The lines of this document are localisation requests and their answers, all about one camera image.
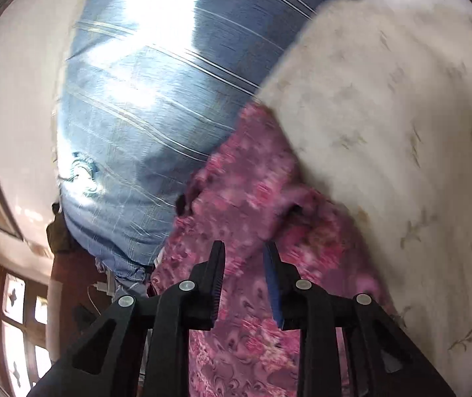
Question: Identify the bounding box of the pink floral cloth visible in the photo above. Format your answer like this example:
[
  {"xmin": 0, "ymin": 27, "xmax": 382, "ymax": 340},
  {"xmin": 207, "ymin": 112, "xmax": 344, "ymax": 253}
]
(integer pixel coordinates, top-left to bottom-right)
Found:
[{"xmin": 147, "ymin": 103, "xmax": 402, "ymax": 397}]

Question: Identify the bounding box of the wooden framed window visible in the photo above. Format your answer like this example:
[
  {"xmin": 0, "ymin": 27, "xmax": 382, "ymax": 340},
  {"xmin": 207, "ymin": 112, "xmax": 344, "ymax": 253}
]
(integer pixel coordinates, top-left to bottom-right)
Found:
[{"xmin": 0, "ymin": 265, "xmax": 55, "ymax": 397}]

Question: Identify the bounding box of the cream leaf-print sheet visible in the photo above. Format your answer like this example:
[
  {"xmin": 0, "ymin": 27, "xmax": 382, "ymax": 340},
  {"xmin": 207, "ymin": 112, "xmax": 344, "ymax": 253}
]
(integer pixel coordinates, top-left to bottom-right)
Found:
[{"xmin": 256, "ymin": 0, "xmax": 472, "ymax": 381}]

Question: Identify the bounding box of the white cable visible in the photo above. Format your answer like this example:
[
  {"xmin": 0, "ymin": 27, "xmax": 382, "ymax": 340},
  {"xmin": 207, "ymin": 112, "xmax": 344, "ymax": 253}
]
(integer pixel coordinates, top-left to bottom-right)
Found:
[{"xmin": 87, "ymin": 280, "xmax": 110, "ymax": 313}]

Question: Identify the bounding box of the blue plaid blanket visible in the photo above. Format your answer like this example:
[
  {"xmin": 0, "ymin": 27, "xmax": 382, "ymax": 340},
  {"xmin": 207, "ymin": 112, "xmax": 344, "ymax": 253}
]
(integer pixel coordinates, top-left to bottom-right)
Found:
[{"xmin": 54, "ymin": 0, "xmax": 356, "ymax": 286}]

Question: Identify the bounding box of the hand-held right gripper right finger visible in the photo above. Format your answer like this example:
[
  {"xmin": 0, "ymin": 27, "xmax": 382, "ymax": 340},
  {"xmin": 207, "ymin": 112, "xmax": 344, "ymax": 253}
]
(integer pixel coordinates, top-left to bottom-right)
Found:
[{"xmin": 263, "ymin": 241, "xmax": 457, "ymax": 397}]

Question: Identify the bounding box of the dark olive object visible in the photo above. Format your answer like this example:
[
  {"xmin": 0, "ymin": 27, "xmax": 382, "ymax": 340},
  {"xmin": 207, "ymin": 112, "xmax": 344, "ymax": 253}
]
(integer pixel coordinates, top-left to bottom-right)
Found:
[{"xmin": 46, "ymin": 202, "xmax": 75, "ymax": 255}]

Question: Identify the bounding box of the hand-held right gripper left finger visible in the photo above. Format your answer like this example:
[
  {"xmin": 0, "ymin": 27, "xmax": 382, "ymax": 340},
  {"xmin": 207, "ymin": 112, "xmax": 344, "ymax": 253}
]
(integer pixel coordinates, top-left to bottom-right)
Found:
[{"xmin": 27, "ymin": 240, "xmax": 226, "ymax": 397}]

